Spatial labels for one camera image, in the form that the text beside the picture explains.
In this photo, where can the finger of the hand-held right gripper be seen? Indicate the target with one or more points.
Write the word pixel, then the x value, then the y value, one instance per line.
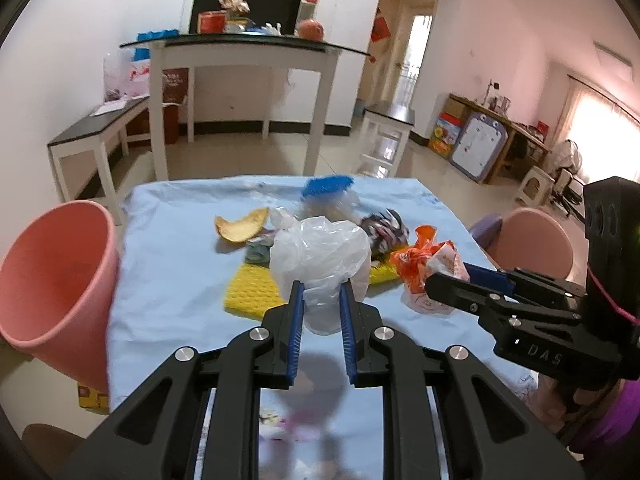
pixel 465 295
pixel 487 274

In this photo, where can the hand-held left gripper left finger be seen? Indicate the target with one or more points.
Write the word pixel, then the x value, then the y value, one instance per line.
pixel 296 330

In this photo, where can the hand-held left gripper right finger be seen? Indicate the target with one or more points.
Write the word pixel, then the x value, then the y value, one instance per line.
pixel 347 332

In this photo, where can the orange snack wrapper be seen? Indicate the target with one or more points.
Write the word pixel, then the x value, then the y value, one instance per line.
pixel 425 260

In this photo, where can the yellow foam net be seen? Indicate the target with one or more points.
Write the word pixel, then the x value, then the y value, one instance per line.
pixel 250 290

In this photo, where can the white plastic bag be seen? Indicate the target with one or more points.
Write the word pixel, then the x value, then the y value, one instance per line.
pixel 320 255

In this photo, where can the clear bubble plastic wrap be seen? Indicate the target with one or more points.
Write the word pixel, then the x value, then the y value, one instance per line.
pixel 330 206

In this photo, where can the pink plastic bucket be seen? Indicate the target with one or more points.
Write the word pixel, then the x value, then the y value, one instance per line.
pixel 535 240
pixel 50 285

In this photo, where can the person's right forearm purple sleeve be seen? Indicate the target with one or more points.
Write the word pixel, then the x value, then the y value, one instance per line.
pixel 615 420

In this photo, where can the person's right hand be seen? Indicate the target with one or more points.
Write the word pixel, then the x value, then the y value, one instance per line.
pixel 552 402

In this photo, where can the purple stool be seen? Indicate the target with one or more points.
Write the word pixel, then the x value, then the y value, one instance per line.
pixel 487 227

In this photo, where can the small green wrapper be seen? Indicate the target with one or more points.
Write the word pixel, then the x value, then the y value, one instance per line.
pixel 257 252

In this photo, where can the white plastic stool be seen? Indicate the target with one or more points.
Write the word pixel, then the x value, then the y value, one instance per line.
pixel 534 182

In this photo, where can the dark striped wrapper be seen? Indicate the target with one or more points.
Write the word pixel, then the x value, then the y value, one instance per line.
pixel 382 230

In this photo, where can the electric fan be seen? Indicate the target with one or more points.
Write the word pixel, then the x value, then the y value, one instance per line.
pixel 567 157

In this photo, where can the yellow fruit peel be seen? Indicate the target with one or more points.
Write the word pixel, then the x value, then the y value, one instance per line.
pixel 240 227

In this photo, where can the purple-framed drawing board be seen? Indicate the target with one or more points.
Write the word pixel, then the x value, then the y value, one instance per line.
pixel 477 147

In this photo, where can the window curtain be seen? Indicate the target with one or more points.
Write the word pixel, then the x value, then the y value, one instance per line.
pixel 605 120

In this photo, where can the colourful toy box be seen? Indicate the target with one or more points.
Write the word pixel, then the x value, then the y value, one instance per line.
pixel 444 135

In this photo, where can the wooden desk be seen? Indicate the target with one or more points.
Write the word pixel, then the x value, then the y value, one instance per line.
pixel 525 132

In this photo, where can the blue brush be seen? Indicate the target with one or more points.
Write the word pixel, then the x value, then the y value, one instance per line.
pixel 327 186

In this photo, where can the light blue cloth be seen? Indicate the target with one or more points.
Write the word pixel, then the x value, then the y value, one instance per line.
pixel 175 240

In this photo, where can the small white side table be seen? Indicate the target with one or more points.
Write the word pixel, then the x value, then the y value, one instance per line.
pixel 387 115

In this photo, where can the white air conditioner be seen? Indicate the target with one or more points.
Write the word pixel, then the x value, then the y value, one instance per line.
pixel 612 52

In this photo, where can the light blue bin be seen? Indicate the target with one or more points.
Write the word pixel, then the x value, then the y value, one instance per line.
pixel 359 107

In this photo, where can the yellow box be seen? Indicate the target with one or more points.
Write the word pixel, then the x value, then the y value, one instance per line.
pixel 92 397

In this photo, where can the doorway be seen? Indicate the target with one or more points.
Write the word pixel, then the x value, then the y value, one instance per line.
pixel 415 55

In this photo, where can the brown wooden stool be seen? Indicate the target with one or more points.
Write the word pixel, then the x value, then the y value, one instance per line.
pixel 50 447

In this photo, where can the dark red carton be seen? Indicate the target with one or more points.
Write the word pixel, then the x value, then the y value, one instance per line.
pixel 175 85

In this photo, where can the white glass-topped table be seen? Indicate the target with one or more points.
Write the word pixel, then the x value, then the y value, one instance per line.
pixel 240 57

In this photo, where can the white paper sheet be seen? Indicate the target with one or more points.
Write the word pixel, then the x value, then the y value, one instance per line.
pixel 107 108

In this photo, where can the black-topped white bench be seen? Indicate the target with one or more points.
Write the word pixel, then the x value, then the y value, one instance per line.
pixel 85 127

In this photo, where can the red apple ornament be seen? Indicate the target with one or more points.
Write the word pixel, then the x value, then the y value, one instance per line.
pixel 311 30

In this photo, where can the blue container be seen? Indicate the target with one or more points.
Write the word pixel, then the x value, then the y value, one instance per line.
pixel 257 30

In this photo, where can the white printed shopping bag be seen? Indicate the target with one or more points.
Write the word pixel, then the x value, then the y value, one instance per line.
pixel 125 75

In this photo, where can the white and yellow can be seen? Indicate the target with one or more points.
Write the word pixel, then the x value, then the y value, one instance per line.
pixel 236 26

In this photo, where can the red tin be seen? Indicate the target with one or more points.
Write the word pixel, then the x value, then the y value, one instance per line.
pixel 211 22

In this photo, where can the black monitor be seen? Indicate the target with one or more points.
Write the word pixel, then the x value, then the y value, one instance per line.
pixel 280 5

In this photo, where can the blue packets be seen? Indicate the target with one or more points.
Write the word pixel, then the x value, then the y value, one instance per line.
pixel 157 35

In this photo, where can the pink flower bouquet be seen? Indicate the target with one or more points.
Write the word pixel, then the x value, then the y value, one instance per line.
pixel 234 2

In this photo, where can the red paper wall decoration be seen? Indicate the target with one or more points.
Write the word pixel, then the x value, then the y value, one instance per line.
pixel 381 30

